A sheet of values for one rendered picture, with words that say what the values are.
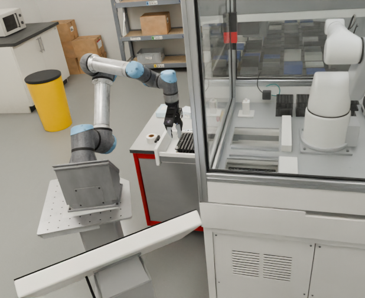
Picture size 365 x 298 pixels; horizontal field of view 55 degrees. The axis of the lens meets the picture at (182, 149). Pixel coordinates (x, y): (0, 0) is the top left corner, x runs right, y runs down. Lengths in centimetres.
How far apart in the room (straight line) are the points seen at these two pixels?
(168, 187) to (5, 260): 133
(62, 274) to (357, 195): 102
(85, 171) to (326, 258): 113
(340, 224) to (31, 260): 213
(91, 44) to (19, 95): 159
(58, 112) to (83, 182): 271
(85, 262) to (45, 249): 190
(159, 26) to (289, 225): 455
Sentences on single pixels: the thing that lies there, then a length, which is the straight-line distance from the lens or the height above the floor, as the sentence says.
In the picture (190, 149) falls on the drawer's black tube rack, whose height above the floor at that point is 90.
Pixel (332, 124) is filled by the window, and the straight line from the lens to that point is 127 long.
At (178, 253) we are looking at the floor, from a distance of 257.
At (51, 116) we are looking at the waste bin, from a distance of 443.
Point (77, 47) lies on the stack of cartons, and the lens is 627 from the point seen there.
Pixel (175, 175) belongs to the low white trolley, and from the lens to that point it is 229.
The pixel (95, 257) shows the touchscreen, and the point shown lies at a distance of 102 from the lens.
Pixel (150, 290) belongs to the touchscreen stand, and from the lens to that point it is 117.
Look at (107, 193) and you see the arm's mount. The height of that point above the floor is 85.
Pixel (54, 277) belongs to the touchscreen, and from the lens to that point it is 102.
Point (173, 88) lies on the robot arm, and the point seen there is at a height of 125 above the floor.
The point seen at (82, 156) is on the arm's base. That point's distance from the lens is 180.
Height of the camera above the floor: 190
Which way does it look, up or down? 32 degrees down
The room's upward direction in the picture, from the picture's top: 6 degrees counter-clockwise
